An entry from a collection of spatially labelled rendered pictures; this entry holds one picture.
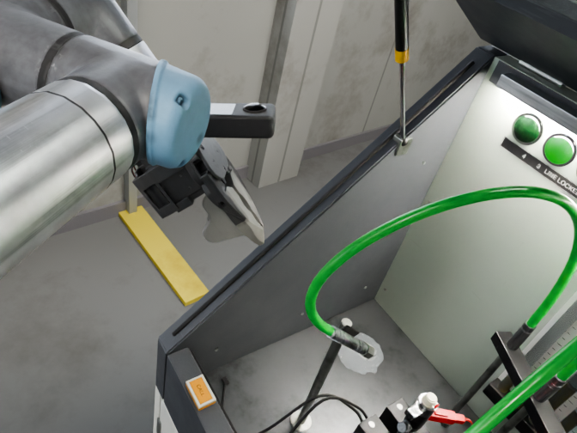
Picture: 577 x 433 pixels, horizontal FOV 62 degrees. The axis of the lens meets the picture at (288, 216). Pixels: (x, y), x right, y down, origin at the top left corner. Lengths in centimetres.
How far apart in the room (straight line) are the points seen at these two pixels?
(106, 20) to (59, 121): 21
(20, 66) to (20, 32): 3
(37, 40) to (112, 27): 11
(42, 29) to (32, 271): 194
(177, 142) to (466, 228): 70
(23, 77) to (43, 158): 12
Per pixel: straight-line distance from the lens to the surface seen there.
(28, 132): 30
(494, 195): 58
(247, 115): 50
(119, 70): 37
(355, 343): 73
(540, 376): 53
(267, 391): 100
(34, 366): 203
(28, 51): 41
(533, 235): 90
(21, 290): 225
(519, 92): 84
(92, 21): 50
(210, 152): 53
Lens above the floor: 169
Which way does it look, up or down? 40 degrees down
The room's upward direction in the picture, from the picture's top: 15 degrees clockwise
